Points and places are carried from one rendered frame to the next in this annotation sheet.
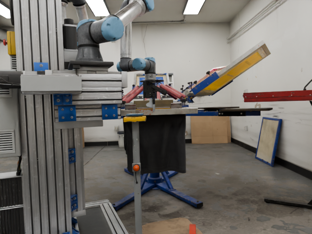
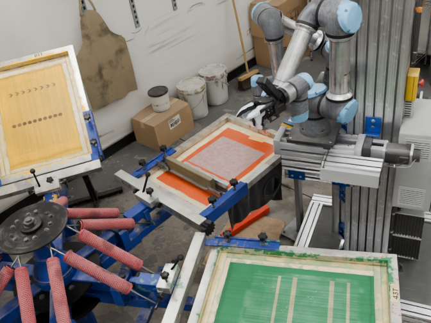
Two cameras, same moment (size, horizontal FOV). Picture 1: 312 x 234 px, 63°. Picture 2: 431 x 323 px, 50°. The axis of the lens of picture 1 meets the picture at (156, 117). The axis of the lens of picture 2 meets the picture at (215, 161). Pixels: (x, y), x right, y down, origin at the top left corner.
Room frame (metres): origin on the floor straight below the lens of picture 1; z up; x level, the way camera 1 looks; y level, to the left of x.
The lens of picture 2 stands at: (3.47, 1.68, 2.54)
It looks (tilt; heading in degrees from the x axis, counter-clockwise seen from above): 36 degrees down; 231
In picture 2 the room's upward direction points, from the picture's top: 10 degrees counter-clockwise
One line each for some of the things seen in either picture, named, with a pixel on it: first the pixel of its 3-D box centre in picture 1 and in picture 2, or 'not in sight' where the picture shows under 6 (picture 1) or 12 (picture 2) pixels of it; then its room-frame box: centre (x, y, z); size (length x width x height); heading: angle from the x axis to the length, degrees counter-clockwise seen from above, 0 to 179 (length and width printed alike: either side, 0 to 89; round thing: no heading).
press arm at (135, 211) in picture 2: not in sight; (140, 210); (2.67, 0.03, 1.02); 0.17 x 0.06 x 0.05; 1
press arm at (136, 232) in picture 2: not in sight; (165, 214); (2.54, 0.02, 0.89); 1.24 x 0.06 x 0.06; 1
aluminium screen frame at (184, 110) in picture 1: (153, 110); (218, 160); (2.11, 0.02, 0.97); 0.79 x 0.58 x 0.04; 1
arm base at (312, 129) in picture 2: not in sight; (314, 120); (1.91, 0.54, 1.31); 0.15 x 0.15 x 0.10
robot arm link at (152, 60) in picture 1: (149, 66); (258, 85); (1.73, 0.03, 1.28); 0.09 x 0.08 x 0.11; 149
